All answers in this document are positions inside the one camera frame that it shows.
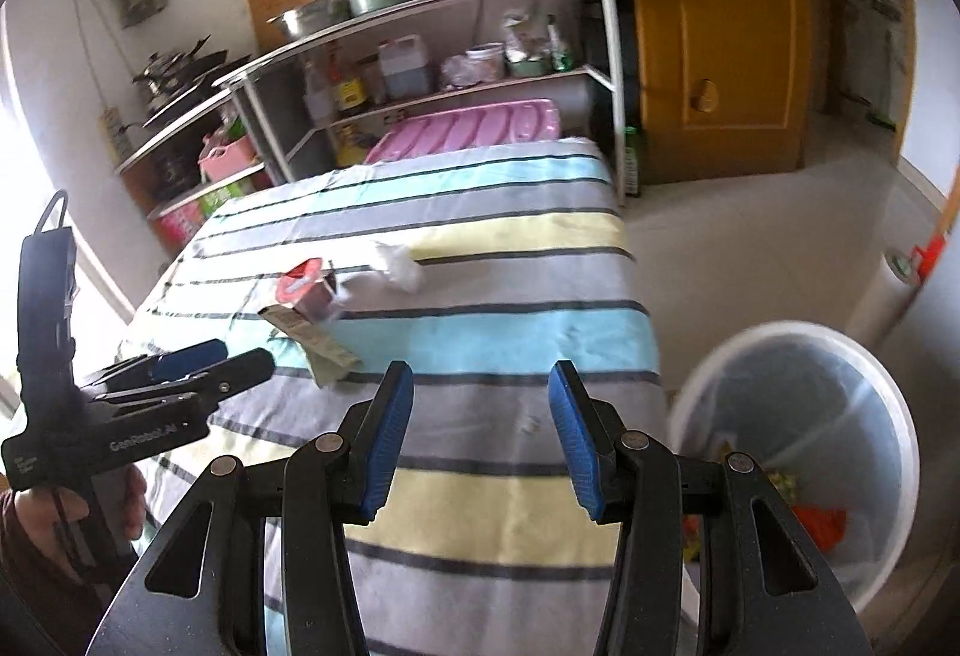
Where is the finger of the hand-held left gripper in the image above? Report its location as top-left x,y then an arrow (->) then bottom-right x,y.
81,338 -> 229,396
94,348 -> 277,414

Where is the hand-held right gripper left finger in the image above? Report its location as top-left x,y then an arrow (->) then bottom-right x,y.
56,360 -> 416,656

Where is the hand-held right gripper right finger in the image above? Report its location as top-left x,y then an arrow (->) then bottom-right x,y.
546,360 -> 878,656

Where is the pale green paper packet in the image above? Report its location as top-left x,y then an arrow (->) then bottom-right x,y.
257,302 -> 366,389

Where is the pink plastic cup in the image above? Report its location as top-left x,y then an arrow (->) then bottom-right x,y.
276,257 -> 347,321

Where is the dark green snack packet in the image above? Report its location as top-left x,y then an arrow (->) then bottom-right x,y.
760,465 -> 800,504

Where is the white trash bin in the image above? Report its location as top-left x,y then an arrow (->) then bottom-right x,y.
666,321 -> 921,617

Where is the red mesh bag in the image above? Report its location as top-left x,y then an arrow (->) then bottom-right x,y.
793,504 -> 850,550

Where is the person's left forearm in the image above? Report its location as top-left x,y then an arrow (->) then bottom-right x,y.
0,491 -> 143,656

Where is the person's left hand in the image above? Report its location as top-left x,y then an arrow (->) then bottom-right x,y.
11,465 -> 149,556

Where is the striped cloth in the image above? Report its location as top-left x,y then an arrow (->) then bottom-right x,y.
115,137 -> 707,656

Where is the red cardboard box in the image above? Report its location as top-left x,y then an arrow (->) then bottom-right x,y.
149,198 -> 208,253

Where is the white crumpled tissue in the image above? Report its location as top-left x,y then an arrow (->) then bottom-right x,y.
334,240 -> 430,308

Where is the green cardboard box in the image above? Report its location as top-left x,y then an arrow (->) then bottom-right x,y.
198,171 -> 260,215

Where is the window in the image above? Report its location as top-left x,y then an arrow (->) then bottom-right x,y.
0,4 -> 140,421

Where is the pink plastic basket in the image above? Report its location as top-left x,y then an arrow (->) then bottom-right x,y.
196,127 -> 253,182

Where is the small white shelf rack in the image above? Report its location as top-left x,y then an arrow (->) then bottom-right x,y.
112,85 -> 272,239

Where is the green floor bottle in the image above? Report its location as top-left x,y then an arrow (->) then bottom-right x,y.
622,127 -> 647,200

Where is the steel cooking pot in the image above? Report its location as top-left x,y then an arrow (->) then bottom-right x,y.
133,49 -> 190,100

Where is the clear plastic bottle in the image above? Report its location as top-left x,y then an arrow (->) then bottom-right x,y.
303,59 -> 335,125

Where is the black frying pan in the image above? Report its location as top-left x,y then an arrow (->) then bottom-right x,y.
175,37 -> 252,82

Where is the yellow-label bottle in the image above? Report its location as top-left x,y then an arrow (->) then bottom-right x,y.
329,44 -> 369,118

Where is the pink plastic tray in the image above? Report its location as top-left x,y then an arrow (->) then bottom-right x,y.
363,98 -> 564,167

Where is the dark glass jar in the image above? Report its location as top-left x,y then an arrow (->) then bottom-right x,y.
358,55 -> 388,106

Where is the white paper roll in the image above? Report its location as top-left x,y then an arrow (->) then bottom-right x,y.
855,249 -> 921,350

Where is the white oil jug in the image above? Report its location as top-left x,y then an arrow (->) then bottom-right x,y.
376,33 -> 435,100

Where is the steel basin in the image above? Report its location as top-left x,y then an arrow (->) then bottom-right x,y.
267,0 -> 350,44

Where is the pink plastic bag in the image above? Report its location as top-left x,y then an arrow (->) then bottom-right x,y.
438,54 -> 478,91

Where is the white plastic tub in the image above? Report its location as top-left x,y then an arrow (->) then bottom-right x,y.
464,42 -> 506,82

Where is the green glass bottle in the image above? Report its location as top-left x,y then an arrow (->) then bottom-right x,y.
545,14 -> 575,73

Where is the orange broom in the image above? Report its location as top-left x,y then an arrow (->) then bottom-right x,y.
910,176 -> 960,287

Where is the wooden door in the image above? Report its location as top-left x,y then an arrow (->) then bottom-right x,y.
613,0 -> 831,186

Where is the large white shelf rack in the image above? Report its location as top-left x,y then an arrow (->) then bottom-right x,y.
212,0 -> 651,209

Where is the wall power strip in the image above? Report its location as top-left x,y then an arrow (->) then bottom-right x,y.
100,112 -> 129,164

